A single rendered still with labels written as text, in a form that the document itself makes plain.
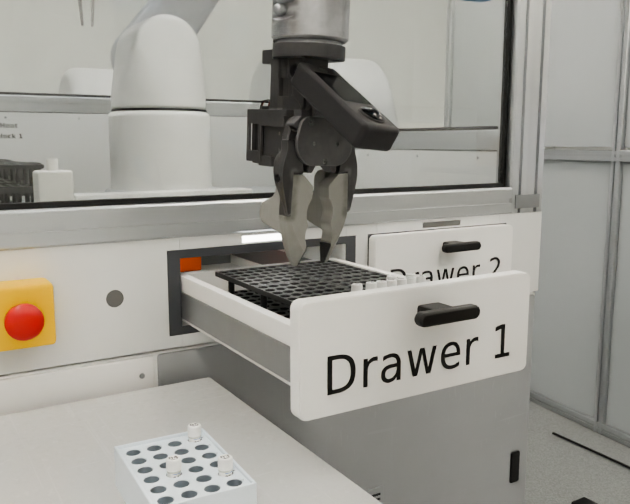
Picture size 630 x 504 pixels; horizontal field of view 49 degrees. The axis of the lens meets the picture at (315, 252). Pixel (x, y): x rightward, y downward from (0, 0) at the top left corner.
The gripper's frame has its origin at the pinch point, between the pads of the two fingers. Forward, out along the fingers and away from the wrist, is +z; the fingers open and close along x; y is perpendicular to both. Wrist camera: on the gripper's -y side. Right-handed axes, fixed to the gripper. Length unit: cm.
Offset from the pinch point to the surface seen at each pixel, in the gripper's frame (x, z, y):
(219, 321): 1.6, 10.4, 14.1
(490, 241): -53, 5, 15
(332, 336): 3.9, 6.2, -7.1
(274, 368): 4.1, 11.6, 0.7
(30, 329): 20.0, 10.4, 22.8
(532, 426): -185, 97, 76
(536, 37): -63, -29, 16
